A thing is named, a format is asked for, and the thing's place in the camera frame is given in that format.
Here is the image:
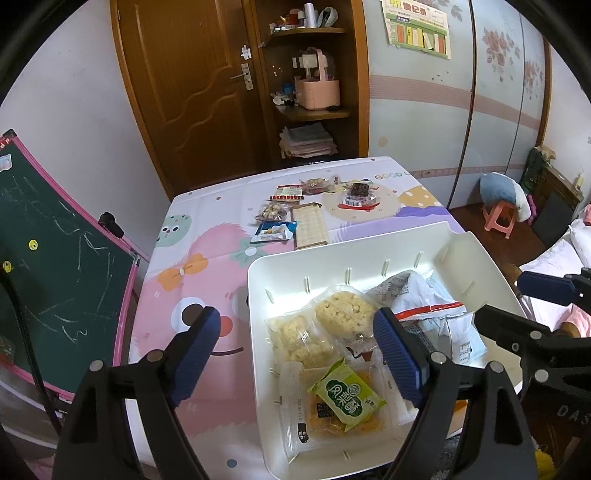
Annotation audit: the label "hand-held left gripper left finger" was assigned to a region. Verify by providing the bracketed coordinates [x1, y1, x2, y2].
[54, 305, 221, 480]

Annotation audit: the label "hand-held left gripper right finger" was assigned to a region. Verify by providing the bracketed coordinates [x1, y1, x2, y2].
[372, 307, 539, 480]

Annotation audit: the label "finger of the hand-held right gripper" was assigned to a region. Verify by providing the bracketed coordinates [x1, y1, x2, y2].
[516, 268, 591, 308]
[475, 305, 561, 358]

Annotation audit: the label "light blue snack bag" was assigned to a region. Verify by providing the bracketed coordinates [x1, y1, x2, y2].
[402, 314, 488, 365]

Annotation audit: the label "green pastry packet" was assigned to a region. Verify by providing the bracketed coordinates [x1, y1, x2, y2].
[308, 359, 387, 432]

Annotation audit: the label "white snack bag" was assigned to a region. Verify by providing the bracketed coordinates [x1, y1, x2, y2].
[367, 270, 467, 324]

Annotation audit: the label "puffed rice cracker packet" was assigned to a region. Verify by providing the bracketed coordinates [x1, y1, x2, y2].
[267, 311, 335, 370]
[315, 286, 382, 344]

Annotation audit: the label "clear tray packet of cakes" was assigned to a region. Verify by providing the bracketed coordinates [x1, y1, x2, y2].
[279, 360, 416, 450]

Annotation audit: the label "white plastic storage tray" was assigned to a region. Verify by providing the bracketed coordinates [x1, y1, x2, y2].
[247, 220, 527, 478]

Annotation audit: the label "pink cloth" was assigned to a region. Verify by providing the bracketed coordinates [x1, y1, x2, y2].
[566, 305, 591, 337]

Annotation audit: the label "dark wooden cabinet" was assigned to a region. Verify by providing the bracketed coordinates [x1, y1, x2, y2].
[526, 148, 585, 241]

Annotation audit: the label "pink plastic stool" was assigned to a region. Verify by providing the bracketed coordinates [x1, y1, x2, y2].
[481, 202, 518, 240]

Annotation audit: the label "cartoon printed tablecloth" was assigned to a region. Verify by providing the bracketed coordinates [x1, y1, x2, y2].
[127, 157, 465, 467]

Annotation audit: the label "blue plush cushion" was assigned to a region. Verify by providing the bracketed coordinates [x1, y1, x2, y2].
[479, 172, 529, 222]

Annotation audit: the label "blue snack packet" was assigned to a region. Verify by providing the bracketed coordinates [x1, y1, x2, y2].
[250, 220, 298, 244]

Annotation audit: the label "beige wafer packet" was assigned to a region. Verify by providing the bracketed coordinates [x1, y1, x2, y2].
[290, 202, 329, 251]

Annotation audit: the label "black clip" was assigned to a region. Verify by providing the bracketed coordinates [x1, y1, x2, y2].
[98, 211, 125, 238]

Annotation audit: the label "brown nut mix packet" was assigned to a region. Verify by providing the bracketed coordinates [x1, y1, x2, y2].
[256, 203, 294, 223]

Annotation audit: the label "dark brownie packet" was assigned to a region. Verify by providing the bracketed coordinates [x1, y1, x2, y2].
[342, 181, 382, 209]

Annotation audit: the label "red label snack packet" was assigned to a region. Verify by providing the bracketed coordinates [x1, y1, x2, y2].
[269, 184, 305, 202]

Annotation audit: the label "small red candy packet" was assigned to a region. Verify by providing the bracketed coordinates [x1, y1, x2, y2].
[300, 176, 340, 193]

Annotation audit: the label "floral sliding wardrobe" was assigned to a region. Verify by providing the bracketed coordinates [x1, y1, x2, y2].
[367, 0, 555, 208]

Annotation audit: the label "stack of papers on shelf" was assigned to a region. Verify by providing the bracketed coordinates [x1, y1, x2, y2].
[279, 122, 339, 160]

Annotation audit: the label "brown wooden door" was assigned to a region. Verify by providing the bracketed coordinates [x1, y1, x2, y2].
[111, 0, 273, 195]

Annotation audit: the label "wooden corner shelf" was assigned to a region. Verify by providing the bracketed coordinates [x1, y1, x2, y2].
[245, 0, 370, 169]

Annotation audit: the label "small plush toys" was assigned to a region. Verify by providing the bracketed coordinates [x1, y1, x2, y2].
[271, 83, 296, 108]

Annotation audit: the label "green chalkboard with pink frame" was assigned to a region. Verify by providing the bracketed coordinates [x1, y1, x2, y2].
[0, 130, 148, 402]

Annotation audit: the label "pink basket with handle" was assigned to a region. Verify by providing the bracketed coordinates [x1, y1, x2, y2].
[294, 47, 341, 112]

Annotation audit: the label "metal door handle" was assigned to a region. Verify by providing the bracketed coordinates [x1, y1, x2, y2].
[230, 64, 254, 90]

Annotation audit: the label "wall poster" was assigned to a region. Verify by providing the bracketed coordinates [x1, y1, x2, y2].
[379, 0, 452, 60]

